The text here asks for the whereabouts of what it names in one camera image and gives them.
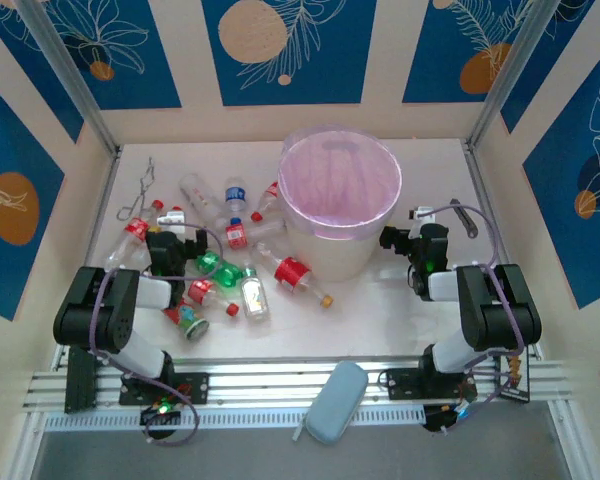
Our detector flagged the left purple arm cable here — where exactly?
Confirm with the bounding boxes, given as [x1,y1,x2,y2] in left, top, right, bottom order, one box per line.
[89,223,225,448]

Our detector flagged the large bottle red label orange cap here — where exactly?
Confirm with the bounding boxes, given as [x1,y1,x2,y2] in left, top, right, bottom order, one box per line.
[253,241,336,309]

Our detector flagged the green plastic bottle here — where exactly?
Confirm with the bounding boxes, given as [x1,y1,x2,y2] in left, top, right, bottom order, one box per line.
[194,251,247,292]

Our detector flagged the left controller board green light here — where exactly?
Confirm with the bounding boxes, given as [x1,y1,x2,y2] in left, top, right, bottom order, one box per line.
[139,403,183,428]

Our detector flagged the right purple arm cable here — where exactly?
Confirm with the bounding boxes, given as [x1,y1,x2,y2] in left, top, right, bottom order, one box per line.
[426,201,527,432]

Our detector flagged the clear bottle with red print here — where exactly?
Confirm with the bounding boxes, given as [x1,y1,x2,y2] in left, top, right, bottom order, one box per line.
[178,172,229,227]

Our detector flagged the right controller board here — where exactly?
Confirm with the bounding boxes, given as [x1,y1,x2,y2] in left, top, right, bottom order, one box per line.
[422,403,476,433]

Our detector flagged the colourful printed small bottle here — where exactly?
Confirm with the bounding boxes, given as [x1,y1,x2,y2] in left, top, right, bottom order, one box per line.
[162,296,211,342]

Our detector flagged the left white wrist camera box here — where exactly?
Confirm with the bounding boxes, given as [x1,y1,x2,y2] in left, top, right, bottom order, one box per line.
[156,208,187,232]

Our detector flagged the dark grey pen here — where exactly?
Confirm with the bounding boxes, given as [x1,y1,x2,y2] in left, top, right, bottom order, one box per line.
[449,197,479,239]

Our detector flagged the aluminium frame post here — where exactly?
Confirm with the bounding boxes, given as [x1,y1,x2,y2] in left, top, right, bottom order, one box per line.
[13,0,122,158]
[466,0,564,152]

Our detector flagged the clear bottle blue cap red label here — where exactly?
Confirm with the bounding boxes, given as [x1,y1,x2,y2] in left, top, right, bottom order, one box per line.
[224,215,288,250]

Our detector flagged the aluminium mounting rail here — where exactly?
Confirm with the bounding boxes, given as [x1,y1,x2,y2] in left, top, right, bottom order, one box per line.
[22,356,577,417]

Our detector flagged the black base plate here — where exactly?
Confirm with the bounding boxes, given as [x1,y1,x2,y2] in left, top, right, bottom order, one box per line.
[385,367,477,402]
[118,371,212,407]

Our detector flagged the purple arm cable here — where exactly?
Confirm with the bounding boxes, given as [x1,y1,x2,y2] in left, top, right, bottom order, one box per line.
[89,223,225,448]
[426,201,527,432]

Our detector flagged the white slotted cable duct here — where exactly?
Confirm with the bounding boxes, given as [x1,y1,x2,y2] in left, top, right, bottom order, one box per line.
[43,405,427,433]

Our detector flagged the black printed card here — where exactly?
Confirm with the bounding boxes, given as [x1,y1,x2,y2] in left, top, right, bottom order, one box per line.
[499,349,532,404]

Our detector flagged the light blue zip case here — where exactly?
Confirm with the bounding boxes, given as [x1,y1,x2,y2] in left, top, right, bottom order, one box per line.
[293,360,370,447]

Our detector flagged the metal tongs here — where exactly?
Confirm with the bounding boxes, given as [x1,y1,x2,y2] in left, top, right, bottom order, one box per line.
[117,156,160,222]

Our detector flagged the pink plastic bin liner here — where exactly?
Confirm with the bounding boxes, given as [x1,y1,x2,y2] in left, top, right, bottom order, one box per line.
[278,124,402,242]

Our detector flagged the small bottle green cap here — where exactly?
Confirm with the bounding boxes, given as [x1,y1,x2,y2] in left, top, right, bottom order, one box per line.
[239,266,273,323]

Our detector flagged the white round plastic bin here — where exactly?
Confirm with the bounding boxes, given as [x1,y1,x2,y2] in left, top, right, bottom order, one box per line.
[278,124,402,283]

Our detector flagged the black upright bracket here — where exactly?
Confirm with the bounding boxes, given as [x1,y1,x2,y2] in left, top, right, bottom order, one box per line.
[64,345,100,415]

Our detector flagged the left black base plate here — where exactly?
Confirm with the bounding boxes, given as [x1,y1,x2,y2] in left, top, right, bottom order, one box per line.
[118,371,212,407]

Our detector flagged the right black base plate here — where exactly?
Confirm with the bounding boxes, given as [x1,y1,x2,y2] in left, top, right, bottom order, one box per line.
[385,367,477,402]

